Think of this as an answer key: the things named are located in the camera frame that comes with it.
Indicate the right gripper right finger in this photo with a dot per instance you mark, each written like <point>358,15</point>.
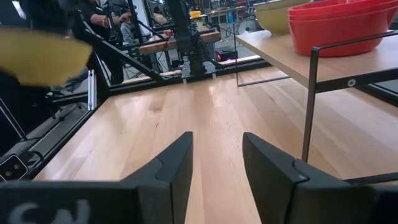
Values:
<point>280,193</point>

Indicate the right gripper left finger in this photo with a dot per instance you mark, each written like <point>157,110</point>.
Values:
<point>168,186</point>

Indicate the yellow bowl patterned white inside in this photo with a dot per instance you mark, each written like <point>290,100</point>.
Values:
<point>40,59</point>
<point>273,21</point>
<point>280,5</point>

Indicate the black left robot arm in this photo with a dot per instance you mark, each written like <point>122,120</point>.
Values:
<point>186,37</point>

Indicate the person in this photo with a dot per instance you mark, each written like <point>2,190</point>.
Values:
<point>105,40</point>
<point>160,15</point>
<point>130,32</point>

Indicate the wooden workbench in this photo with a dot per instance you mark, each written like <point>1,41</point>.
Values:
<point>161,46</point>

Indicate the yellow container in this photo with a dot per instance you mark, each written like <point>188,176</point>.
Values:
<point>195,14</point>

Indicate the black device purple light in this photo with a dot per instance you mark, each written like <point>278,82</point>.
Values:
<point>227,53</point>

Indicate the silver frame bracket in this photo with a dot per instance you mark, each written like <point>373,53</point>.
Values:
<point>91,90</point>

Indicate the black aluminium rig frame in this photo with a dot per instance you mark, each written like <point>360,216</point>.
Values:
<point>130,59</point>

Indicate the wooden shelf black metal frame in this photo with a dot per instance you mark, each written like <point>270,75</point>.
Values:
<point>280,53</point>

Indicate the black camera box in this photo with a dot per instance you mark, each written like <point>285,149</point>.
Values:
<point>12,168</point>

